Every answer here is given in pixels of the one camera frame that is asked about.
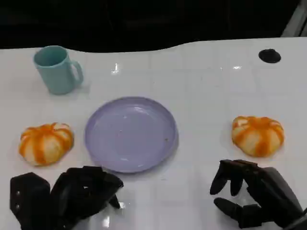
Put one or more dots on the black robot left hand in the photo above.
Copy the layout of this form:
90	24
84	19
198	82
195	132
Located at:
72	191

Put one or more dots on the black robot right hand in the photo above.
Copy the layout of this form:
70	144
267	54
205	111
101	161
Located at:
271	191

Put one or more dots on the orange and white bread roll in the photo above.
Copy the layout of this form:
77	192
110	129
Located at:
45	145
257	136

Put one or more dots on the lilac plate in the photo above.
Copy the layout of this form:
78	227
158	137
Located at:
132	136

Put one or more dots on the pale green mug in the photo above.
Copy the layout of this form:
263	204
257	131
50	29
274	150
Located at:
56	76

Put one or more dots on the black round table grommet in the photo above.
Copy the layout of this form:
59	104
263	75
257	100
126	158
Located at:
269	56

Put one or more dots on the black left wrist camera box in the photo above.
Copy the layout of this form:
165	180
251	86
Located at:
28	198

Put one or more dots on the white frame post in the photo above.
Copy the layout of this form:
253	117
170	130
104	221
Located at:
296	22

